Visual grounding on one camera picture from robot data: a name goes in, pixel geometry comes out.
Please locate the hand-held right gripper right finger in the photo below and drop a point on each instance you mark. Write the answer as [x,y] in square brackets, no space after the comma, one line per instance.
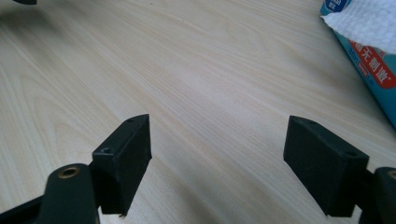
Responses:
[323,168]

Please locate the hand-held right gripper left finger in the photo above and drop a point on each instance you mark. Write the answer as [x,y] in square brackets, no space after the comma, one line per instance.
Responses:
[121,174]

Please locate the white wet wipe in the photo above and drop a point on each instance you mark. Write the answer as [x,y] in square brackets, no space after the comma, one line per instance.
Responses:
[364,21]

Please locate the blue wet wipes pack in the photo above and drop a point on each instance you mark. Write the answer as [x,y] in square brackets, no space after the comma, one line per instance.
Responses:
[378,84]

